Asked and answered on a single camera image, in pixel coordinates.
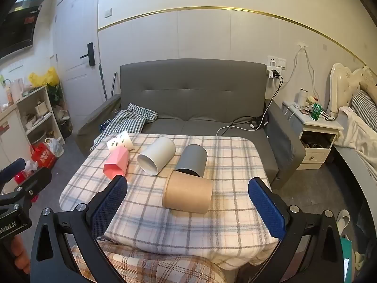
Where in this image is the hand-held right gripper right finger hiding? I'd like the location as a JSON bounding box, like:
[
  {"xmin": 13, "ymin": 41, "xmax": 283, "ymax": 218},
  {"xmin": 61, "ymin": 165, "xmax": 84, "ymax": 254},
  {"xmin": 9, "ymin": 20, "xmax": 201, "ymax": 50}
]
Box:
[{"xmin": 238, "ymin": 177, "xmax": 344, "ymax": 283}]

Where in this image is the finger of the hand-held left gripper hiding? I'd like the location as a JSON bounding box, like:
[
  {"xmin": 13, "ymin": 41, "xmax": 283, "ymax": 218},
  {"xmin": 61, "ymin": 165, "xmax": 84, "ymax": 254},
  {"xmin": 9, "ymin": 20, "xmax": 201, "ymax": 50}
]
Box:
[
  {"xmin": 0, "ymin": 167, "xmax": 53, "ymax": 210},
  {"xmin": 0, "ymin": 157, "xmax": 27, "ymax": 187}
]

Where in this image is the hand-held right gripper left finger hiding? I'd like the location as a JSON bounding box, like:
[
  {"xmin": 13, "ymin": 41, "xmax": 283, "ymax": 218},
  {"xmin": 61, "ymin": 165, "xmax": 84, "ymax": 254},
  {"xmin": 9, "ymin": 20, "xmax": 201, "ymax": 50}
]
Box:
[{"xmin": 29, "ymin": 175, "xmax": 128, "ymax": 283}]

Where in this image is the brown paper cup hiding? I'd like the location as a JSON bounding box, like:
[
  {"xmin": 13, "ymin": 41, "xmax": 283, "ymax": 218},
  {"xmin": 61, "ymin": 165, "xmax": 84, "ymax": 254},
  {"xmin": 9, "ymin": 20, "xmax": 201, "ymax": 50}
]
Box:
[{"xmin": 162, "ymin": 169, "xmax": 213, "ymax": 214}]

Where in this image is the pink cup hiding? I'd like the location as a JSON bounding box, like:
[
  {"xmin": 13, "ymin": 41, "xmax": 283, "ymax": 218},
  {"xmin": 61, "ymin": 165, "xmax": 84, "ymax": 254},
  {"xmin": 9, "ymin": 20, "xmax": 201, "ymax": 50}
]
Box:
[{"xmin": 103, "ymin": 148, "xmax": 130, "ymax": 180}]

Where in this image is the white leaf-print cup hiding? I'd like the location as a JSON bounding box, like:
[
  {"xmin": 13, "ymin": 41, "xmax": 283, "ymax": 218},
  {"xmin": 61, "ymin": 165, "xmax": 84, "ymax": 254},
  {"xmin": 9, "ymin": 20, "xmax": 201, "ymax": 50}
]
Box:
[{"xmin": 107, "ymin": 130, "xmax": 135, "ymax": 153}]

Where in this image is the grey cup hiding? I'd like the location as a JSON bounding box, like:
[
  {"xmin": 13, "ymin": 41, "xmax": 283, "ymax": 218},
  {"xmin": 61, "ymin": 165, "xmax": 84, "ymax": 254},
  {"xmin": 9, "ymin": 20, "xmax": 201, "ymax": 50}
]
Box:
[{"xmin": 175, "ymin": 144, "xmax": 208, "ymax": 179}]

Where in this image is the person's left hand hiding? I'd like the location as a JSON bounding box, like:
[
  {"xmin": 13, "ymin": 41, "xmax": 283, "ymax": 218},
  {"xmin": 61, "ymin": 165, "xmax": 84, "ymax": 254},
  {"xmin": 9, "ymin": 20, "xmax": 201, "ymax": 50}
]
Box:
[{"xmin": 13, "ymin": 235, "xmax": 32, "ymax": 275}]

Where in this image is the red shopping bag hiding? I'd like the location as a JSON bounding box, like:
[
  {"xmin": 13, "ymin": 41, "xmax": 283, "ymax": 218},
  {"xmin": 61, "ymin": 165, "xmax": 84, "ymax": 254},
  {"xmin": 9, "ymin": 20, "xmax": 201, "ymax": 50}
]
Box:
[{"xmin": 30, "ymin": 142, "xmax": 57, "ymax": 169}]

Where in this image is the white cabinet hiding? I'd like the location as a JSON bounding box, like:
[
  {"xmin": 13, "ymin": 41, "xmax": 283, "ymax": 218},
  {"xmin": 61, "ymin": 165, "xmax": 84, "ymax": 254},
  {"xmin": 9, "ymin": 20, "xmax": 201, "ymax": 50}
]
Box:
[{"xmin": 0, "ymin": 105, "xmax": 31, "ymax": 167}]

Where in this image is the white plastic bag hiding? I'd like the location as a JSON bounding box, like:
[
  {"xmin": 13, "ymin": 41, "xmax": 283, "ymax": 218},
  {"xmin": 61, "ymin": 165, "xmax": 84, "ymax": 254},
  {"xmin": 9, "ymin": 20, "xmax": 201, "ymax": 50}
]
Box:
[{"xmin": 45, "ymin": 137, "xmax": 65, "ymax": 158}]

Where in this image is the grey plaid blanket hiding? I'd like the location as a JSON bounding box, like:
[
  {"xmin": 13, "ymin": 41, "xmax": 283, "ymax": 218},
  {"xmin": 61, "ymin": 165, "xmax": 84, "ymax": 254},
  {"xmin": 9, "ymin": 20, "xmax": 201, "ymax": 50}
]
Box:
[{"xmin": 59, "ymin": 133, "xmax": 280, "ymax": 272}]

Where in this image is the white shelf unit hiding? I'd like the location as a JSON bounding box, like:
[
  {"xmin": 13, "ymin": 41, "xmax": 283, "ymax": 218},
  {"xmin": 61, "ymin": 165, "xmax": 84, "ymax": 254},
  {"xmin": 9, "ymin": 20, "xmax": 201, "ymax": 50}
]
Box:
[{"xmin": 16, "ymin": 85, "xmax": 66, "ymax": 148}]

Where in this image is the white nightstand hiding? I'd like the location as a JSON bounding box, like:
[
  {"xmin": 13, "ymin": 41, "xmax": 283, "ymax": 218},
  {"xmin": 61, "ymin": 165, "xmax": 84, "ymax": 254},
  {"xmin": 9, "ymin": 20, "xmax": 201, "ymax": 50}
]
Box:
[{"xmin": 282, "ymin": 100, "xmax": 344, "ymax": 171}]

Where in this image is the white slipper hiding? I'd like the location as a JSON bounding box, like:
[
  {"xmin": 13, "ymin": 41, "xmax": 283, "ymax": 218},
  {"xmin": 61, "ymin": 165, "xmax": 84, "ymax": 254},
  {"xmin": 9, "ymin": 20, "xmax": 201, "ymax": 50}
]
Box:
[
  {"xmin": 336, "ymin": 209, "xmax": 351, "ymax": 237},
  {"xmin": 354, "ymin": 251, "xmax": 368, "ymax": 272}
]

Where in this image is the orange plaid cloth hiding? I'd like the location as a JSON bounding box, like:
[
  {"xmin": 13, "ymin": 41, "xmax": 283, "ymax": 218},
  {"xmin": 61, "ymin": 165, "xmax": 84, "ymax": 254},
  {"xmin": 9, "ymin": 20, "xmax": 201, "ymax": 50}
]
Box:
[{"xmin": 71, "ymin": 240, "xmax": 228, "ymax": 283}]

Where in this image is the green checked cloth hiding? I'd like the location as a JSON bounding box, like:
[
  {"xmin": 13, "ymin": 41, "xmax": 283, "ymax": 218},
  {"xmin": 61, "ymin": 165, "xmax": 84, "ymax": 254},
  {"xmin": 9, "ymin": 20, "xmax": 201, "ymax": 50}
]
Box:
[{"xmin": 90, "ymin": 103, "xmax": 160, "ymax": 153}]

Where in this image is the teal box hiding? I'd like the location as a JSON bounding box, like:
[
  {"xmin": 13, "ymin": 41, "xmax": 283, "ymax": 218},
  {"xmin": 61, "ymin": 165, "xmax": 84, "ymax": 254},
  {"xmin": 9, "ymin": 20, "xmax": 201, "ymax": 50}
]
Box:
[{"xmin": 340, "ymin": 237, "xmax": 354, "ymax": 283}]

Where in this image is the yellow plastic bag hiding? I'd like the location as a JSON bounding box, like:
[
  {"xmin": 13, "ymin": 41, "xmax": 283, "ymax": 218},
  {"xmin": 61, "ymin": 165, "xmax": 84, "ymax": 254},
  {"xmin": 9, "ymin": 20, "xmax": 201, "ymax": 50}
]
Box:
[{"xmin": 28, "ymin": 67, "xmax": 60, "ymax": 88}]

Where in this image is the white bed blanket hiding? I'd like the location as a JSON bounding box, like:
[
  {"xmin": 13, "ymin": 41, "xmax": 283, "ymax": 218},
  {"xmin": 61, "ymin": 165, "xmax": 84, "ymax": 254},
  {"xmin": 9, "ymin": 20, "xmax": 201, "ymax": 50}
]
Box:
[{"xmin": 333, "ymin": 106, "xmax": 377, "ymax": 183}]

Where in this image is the black range hood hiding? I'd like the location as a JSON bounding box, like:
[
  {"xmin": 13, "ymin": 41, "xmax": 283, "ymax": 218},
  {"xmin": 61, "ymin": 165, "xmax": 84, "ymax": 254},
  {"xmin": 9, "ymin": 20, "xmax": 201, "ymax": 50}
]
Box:
[{"xmin": 0, "ymin": 0, "xmax": 42, "ymax": 60}]

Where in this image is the grey sofa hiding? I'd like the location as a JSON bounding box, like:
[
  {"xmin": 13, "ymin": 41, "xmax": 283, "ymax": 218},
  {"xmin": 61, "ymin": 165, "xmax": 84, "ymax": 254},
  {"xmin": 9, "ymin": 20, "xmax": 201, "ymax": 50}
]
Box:
[{"xmin": 76, "ymin": 58, "xmax": 307, "ymax": 191}]

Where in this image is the black door lock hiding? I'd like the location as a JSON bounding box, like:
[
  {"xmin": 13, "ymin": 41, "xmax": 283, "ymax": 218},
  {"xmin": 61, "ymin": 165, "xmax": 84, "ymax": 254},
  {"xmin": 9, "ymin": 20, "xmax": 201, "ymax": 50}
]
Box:
[{"xmin": 80, "ymin": 42, "xmax": 95, "ymax": 66}]

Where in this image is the checked pillow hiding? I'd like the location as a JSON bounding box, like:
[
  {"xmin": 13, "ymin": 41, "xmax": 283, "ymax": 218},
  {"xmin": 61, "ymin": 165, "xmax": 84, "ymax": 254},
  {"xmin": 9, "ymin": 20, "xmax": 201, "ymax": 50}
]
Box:
[{"xmin": 349, "ymin": 90, "xmax": 377, "ymax": 126}]

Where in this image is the cream bed headboard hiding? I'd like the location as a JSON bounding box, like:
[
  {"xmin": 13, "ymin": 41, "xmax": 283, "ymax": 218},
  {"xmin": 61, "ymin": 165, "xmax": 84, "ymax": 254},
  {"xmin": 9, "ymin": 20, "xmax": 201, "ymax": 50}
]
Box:
[{"xmin": 328, "ymin": 62, "xmax": 377, "ymax": 119}]

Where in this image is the white door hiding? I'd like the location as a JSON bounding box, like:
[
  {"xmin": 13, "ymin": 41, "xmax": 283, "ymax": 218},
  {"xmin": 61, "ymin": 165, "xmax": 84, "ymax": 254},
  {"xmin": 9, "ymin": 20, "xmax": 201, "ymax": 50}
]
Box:
[{"xmin": 51, "ymin": 0, "xmax": 101, "ymax": 132}]

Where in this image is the white charging cable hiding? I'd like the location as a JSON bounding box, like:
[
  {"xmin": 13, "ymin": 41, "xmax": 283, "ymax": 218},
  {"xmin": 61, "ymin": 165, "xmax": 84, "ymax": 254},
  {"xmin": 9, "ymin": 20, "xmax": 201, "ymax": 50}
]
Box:
[{"xmin": 216, "ymin": 123, "xmax": 257, "ymax": 137}]

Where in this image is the black cable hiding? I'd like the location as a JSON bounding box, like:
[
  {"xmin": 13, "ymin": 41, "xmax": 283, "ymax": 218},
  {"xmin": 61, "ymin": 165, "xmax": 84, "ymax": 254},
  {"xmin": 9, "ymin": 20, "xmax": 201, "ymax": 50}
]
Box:
[{"xmin": 229, "ymin": 75, "xmax": 284, "ymax": 131}]

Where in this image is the grey broom handle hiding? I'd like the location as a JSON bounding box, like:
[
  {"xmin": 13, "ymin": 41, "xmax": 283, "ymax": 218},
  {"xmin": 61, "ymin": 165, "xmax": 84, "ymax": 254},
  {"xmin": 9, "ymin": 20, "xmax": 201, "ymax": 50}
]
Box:
[
  {"xmin": 98, "ymin": 63, "xmax": 108, "ymax": 101},
  {"xmin": 110, "ymin": 71, "xmax": 118, "ymax": 99}
]

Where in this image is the white wall socket panel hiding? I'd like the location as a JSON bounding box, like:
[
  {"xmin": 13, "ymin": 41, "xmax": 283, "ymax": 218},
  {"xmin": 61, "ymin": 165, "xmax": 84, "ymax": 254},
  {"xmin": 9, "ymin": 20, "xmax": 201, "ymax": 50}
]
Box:
[{"xmin": 266, "ymin": 55, "xmax": 287, "ymax": 71}]

